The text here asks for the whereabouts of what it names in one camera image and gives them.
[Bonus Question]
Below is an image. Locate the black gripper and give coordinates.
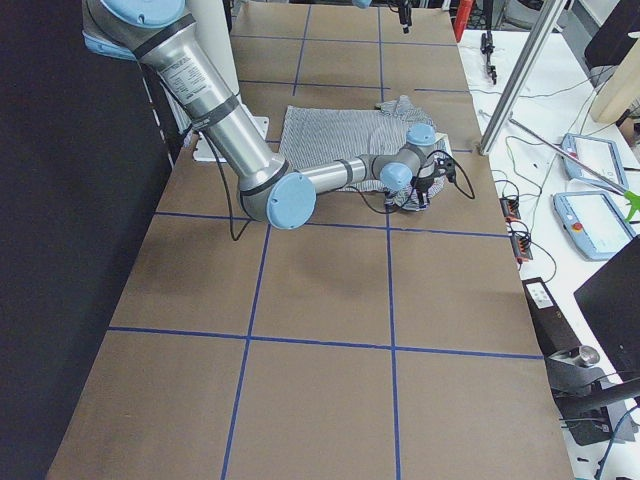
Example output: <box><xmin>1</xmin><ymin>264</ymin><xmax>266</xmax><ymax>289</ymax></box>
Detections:
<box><xmin>415</xmin><ymin>165</ymin><xmax>435</xmax><ymax>208</ymax></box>
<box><xmin>397</xmin><ymin>0</ymin><xmax>412</xmax><ymax>26</ymax></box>

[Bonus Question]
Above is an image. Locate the striped polo shirt white collar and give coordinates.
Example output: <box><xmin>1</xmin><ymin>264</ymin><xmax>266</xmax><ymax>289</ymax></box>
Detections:
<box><xmin>279</xmin><ymin>95</ymin><xmax>452</xmax><ymax>211</ymax></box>

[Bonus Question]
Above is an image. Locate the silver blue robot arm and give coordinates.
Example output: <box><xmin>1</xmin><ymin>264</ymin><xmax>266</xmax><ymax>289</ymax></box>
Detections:
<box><xmin>82</xmin><ymin>1</ymin><xmax>450</xmax><ymax>230</ymax></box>
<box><xmin>351</xmin><ymin>0</ymin><xmax>412</xmax><ymax>33</ymax></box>

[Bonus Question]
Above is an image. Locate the black clamp tool on table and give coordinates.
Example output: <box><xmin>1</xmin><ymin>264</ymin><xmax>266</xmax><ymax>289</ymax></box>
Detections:
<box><xmin>480</xmin><ymin>30</ymin><xmax>497</xmax><ymax>85</ymax></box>

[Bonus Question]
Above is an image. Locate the lower blue teach pendant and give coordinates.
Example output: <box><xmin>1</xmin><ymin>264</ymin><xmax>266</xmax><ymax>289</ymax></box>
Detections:
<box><xmin>552</xmin><ymin>191</ymin><xmax>636</xmax><ymax>261</ymax></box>

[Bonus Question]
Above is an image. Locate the blue teach pendant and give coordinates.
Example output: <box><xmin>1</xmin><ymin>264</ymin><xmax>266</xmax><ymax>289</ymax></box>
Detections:
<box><xmin>561</xmin><ymin>133</ymin><xmax>628</xmax><ymax>189</ymax></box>
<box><xmin>552</xmin><ymin>191</ymin><xmax>636</xmax><ymax>261</ymax></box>

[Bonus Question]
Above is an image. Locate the black box white label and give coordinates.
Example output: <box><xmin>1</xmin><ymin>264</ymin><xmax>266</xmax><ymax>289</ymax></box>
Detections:
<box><xmin>522</xmin><ymin>277</ymin><xmax>581</xmax><ymax>357</ymax></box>

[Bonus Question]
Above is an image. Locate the upper blue teach pendant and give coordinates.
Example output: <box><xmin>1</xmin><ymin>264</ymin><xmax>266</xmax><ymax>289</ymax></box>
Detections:
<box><xmin>561</xmin><ymin>133</ymin><xmax>628</xmax><ymax>189</ymax></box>

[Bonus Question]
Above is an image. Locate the green tipped grabber stick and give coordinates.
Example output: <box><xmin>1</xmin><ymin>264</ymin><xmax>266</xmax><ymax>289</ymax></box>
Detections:
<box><xmin>508</xmin><ymin>116</ymin><xmax>639</xmax><ymax>224</ymax></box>

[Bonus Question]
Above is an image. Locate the silver round knob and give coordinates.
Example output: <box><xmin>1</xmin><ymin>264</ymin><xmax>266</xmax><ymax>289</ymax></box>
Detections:
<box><xmin>575</xmin><ymin>345</ymin><xmax>600</xmax><ymax>368</ymax></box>

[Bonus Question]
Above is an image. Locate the black monitor on stand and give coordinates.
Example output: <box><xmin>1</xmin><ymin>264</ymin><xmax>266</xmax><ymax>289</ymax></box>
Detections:
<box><xmin>545</xmin><ymin>237</ymin><xmax>639</xmax><ymax>446</ymax></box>

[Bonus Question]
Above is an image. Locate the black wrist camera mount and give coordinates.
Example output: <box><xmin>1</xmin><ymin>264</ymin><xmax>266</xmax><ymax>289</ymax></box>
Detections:
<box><xmin>434</xmin><ymin>156</ymin><xmax>457</xmax><ymax>184</ymax></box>

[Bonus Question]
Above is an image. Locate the aluminium extrusion frame post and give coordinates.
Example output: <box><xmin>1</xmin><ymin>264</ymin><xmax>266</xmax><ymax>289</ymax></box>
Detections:
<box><xmin>479</xmin><ymin>0</ymin><xmax>566</xmax><ymax>155</ymax></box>

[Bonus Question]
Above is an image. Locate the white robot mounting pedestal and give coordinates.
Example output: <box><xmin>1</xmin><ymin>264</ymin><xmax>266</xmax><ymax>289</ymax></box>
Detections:
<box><xmin>186</xmin><ymin>1</ymin><xmax>270</xmax><ymax>172</ymax></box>

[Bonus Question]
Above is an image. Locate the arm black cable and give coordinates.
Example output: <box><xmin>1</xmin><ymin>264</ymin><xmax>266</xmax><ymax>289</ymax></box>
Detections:
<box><xmin>191</xmin><ymin>127</ymin><xmax>476</xmax><ymax>243</ymax></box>

